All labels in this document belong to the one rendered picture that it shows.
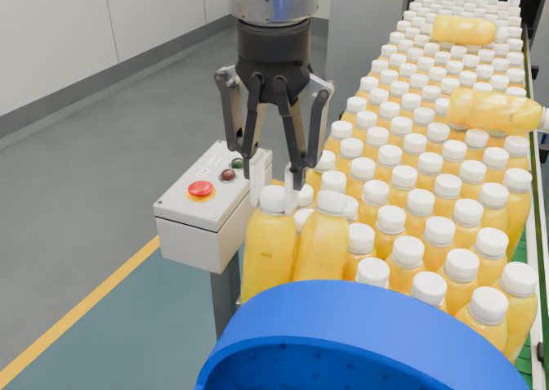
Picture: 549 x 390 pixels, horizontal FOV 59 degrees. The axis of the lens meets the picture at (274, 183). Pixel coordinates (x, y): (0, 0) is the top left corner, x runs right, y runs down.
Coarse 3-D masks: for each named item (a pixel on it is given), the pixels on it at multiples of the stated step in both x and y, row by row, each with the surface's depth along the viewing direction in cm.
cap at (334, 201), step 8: (320, 192) 63; (328, 192) 64; (336, 192) 65; (320, 200) 63; (328, 200) 62; (336, 200) 62; (344, 200) 62; (328, 208) 62; (336, 208) 62; (344, 208) 63
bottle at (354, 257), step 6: (372, 246) 67; (348, 252) 67; (354, 252) 66; (360, 252) 66; (366, 252) 66; (372, 252) 67; (348, 258) 66; (354, 258) 66; (360, 258) 66; (348, 264) 66; (354, 264) 66; (348, 270) 67; (354, 270) 66; (342, 276) 68; (348, 276) 67; (354, 276) 67
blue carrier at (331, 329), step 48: (288, 288) 40; (336, 288) 37; (384, 288) 37; (240, 336) 38; (288, 336) 35; (336, 336) 33; (384, 336) 33; (432, 336) 34; (480, 336) 36; (240, 384) 50; (288, 384) 47; (336, 384) 44; (384, 384) 42; (432, 384) 32; (480, 384) 32
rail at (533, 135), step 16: (528, 48) 156; (528, 64) 145; (528, 80) 137; (528, 96) 130; (544, 224) 83; (544, 240) 80; (544, 256) 77; (544, 272) 74; (544, 288) 72; (544, 304) 70; (544, 320) 68; (544, 336) 67; (544, 352) 65; (544, 368) 64
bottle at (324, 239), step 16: (320, 208) 63; (304, 224) 64; (320, 224) 62; (336, 224) 62; (304, 240) 63; (320, 240) 62; (336, 240) 62; (304, 256) 63; (320, 256) 62; (336, 256) 62; (304, 272) 63; (320, 272) 63; (336, 272) 63
